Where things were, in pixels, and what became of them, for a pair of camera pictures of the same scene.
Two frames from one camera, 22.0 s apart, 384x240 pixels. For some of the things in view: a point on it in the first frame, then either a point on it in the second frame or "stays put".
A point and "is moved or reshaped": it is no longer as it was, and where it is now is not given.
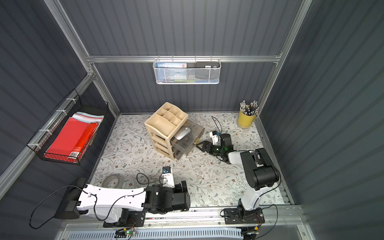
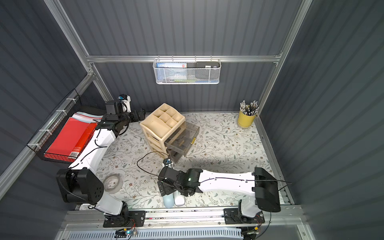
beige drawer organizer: (161, 127) is moved or reshaped
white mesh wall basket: (187, 71) stays put
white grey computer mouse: (182, 132) is moved or reshaped
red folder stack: (70, 142) stays put
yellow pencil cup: (245, 121) stays put
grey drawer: (187, 143) is moved or reshaped
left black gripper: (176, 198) → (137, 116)
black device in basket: (207, 64) stays put
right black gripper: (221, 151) → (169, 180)
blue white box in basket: (171, 71) stays put
